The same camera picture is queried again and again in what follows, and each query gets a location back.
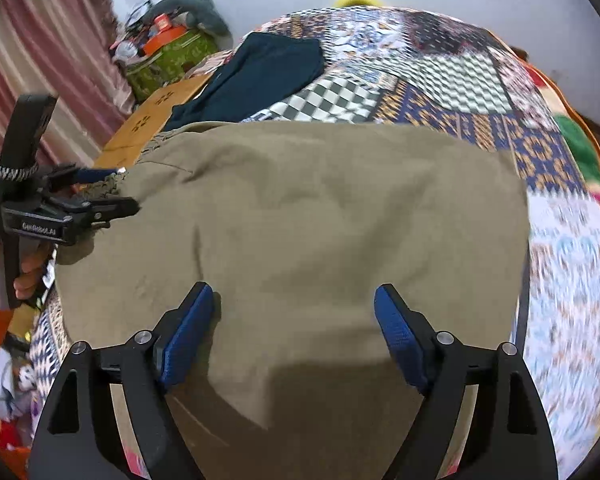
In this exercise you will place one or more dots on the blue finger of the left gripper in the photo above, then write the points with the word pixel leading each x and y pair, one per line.
pixel 105 210
pixel 87 175

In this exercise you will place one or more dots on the dark teal folded garment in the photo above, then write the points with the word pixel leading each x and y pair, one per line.
pixel 265 69

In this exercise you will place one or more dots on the person's left hand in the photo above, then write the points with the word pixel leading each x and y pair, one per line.
pixel 33 267

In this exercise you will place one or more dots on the green fabric storage bin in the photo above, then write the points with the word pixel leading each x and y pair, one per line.
pixel 168 64

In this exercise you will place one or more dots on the yellow plush headboard item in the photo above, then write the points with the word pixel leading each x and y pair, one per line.
pixel 349 3

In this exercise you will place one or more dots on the olive green pants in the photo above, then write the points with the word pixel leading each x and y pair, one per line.
pixel 294 225

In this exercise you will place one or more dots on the orange box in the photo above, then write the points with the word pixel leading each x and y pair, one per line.
pixel 163 38

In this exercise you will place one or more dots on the colourful patchwork bedspread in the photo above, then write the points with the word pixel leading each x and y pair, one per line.
pixel 391 66

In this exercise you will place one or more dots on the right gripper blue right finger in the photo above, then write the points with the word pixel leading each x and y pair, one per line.
pixel 508 437

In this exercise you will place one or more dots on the grey plush toy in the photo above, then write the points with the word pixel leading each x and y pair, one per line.
pixel 198 14

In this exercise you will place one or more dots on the pink striped curtain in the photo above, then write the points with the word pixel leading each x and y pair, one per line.
pixel 62 47

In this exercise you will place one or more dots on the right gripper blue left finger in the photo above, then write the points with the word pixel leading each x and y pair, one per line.
pixel 78 436

